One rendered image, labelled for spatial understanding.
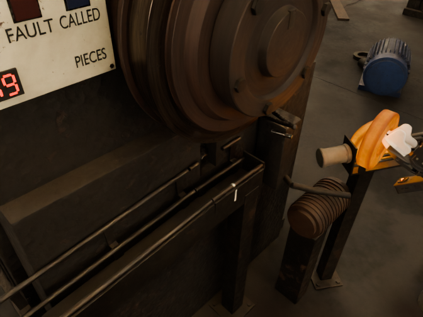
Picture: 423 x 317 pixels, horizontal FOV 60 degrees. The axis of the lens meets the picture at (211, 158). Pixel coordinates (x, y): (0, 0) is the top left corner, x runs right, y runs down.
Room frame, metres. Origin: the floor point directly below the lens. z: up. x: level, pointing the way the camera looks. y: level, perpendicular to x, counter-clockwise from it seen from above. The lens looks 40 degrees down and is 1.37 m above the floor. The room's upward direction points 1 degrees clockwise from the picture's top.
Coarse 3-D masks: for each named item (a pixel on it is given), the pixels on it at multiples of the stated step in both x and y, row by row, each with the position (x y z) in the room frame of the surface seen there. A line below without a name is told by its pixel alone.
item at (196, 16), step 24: (192, 0) 0.56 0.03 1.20; (216, 0) 0.57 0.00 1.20; (168, 24) 0.55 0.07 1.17; (192, 24) 0.55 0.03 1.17; (168, 48) 0.54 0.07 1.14; (192, 48) 0.55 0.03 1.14; (168, 72) 0.54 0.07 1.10; (192, 72) 0.55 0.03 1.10; (192, 96) 0.56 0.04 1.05; (216, 96) 0.58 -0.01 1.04; (192, 120) 0.56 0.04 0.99; (216, 120) 0.61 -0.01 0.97; (240, 120) 0.66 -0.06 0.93
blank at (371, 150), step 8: (384, 112) 0.76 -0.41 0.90; (392, 112) 0.76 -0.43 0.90; (376, 120) 0.73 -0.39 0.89; (384, 120) 0.73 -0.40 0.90; (392, 120) 0.74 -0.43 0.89; (368, 128) 0.72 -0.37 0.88; (376, 128) 0.72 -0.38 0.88; (384, 128) 0.71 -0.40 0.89; (392, 128) 0.76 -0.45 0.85; (368, 136) 0.71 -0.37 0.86; (376, 136) 0.70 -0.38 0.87; (368, 144) 0.70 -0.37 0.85; (376, 144) 0.69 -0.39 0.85; (360, 152) 0.70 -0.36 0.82; (368, 152) 0.69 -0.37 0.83; (376, 152) 0.71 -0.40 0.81; (384, 152) 0.77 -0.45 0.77; (360, 160) 0.70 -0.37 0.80; (368, 160) 0.69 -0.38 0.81; (376, 160) 0.73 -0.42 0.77; (368, 168) 0.70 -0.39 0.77
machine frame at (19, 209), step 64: (0, 128) 0.49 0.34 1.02; (64, 128) 0.56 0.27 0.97; (128, 128) 0.66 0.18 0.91; (256, 128) 0.90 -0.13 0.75; (0, 192) 0.46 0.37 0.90; (64, 192) 0.49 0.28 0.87; (128, 192) 0.58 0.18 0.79; (0, 256) 0.49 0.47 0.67; (192, 256) 0.71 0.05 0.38; (256, 256) 0.98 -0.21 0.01
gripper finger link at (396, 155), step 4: (388, 148) 0.70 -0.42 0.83; (392, 148) 0.70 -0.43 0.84; (388, 152) 0.70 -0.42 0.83; (392, 152) 0.69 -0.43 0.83; (396, 152) 0.69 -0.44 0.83; (392, 156) 0.69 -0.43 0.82; (396, 156) 0.68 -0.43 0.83; (400, 156) 0.68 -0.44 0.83; (404, 156) 0.68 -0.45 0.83; (396, 160) 0.67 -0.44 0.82; (400, 160) 0.67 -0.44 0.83; (404, 160) 0.66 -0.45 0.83; (408, 160) 0.67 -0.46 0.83; (400, 164) 0.66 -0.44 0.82; (404, 164) 0.66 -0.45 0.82; (408, 164) 0.66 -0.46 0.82; (408, 168) 0.65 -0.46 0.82; (412, 168) 0.65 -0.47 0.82
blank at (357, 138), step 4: (368, 124) 0.90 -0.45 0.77; (360, 128) 0.90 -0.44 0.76; (364, 128) 0.89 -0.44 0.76; (356, 132) 0.90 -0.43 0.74; (360, 132) 0.89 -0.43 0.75; (364, 132) 0.88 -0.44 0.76; (352, 136) 0.90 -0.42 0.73; (356, 136) 0.89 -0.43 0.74; (360, 136) 0.88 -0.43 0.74; (352, 140) 0.89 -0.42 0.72; (356, 140) 0.88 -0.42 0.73; (360, 140) 0.87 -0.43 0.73; (356, 144) 0.87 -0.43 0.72; (360, 144) 0.87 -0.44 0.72; (356, 156) 0.87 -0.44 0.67; (388, 156) 0.90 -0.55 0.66
